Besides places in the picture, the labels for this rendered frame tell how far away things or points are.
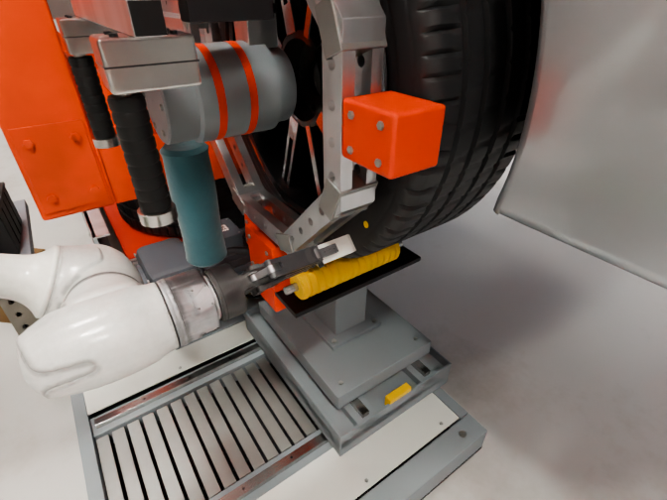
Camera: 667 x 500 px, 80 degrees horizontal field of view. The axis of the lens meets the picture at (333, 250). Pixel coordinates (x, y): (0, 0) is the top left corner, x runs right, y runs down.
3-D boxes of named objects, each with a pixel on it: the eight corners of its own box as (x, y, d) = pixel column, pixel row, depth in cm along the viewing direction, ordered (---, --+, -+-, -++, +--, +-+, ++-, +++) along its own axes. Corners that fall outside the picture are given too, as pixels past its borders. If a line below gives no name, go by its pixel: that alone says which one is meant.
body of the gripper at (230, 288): (215, 326, 57) (273, 302, 61) (226, 319, 50) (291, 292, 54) (197, 279, 58) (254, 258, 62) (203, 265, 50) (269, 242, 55)
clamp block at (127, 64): (203, 85, 43) (194, 29, 40) (112, 96, 38) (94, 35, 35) (188, 78, 46) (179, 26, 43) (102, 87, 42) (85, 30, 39)
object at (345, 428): (446, 384, 108) (452, 360, 103) (339, 459, 91) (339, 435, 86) (339, 290, 143) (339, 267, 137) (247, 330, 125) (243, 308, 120)
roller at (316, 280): (408, 259, 88) (411, 237, 85) (293, 311, 74) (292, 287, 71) (390, 247, 92) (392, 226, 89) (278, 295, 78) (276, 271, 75)
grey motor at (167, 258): (302, 313, 132) (296, 222, 113) (174, 373, 112) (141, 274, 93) (275, 286, 144) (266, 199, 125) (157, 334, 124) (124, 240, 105)
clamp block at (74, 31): (131, 51, 66) (122, 14, 63) (69, 56, 62) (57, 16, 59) (125, 48, 69) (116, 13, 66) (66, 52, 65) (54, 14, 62)
